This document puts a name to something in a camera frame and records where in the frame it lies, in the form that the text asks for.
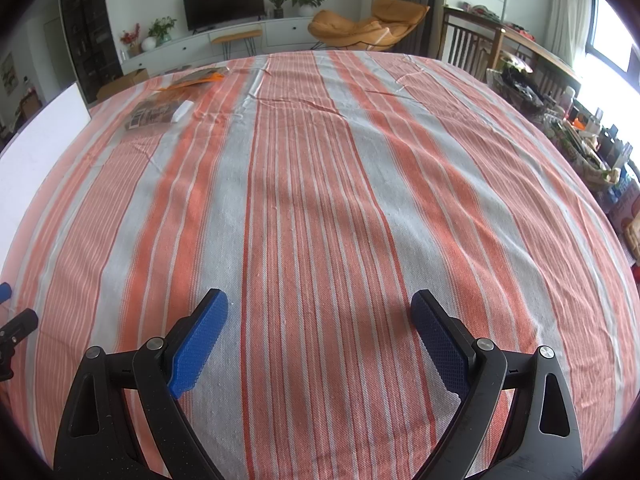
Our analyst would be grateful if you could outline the black display cabinet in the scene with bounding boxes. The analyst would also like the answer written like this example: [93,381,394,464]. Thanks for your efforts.
[58,0,123,106]

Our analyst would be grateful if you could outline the wooden stool black legs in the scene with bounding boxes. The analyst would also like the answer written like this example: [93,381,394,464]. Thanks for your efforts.
[210,28,263,58]

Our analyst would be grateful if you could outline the orange chicken leg packet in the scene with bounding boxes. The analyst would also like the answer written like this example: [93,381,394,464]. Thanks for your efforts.
[152,66,229,92]

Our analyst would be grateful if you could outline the wooden side table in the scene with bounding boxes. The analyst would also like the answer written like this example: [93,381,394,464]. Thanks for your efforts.
[492,20,583,106]

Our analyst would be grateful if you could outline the orange grey striped tablecloth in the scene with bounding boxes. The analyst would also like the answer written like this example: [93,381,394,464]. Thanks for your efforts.
[0,51,640,480]

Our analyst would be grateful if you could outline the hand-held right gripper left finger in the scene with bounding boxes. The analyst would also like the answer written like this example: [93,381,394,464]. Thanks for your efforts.
[52,288,229,480]

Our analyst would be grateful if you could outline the white board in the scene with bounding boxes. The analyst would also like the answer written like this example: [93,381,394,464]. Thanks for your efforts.
[0,82,92,266]

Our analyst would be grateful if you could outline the green plant glass vase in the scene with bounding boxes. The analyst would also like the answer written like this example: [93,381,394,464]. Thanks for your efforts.
[147,16,177,47]

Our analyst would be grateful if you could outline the dark wooden chair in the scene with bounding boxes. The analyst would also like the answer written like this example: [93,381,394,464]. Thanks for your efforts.
[437,7,503,81]

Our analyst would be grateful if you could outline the large plant white pot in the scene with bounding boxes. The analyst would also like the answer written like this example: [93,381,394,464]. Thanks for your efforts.
[285,0,332,17]

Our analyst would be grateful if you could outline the brown cardboard box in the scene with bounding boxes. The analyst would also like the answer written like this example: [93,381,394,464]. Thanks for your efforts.
[96,67,150,102]

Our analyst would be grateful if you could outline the red flowers in vase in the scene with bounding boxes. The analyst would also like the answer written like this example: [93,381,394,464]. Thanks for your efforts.
[120,23,142,58]

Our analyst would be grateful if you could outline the orange lounge chair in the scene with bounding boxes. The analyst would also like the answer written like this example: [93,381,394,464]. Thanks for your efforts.
[307,0,431,53]

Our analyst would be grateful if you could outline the framed wall picture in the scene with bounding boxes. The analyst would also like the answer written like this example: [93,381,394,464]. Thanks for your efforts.
[0,55,18,96]

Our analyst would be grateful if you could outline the black flat television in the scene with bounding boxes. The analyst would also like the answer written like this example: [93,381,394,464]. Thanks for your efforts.
[182,0,266,35]

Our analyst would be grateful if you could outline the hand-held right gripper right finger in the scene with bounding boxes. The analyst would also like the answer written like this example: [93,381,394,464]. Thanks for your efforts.
[410,289,586,480]

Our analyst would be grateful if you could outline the window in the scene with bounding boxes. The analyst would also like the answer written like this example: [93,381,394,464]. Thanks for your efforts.
[590,0,640,73]

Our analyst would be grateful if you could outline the clear packet brown pieces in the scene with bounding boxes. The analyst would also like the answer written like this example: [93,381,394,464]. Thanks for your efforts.
[122,99,194,134]

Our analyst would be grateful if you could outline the white curtain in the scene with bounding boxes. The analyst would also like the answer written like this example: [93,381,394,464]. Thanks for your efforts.
[542,0,598,68]

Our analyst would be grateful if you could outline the white television cabinet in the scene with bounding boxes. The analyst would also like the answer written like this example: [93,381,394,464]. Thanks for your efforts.
[121,16,326,77]

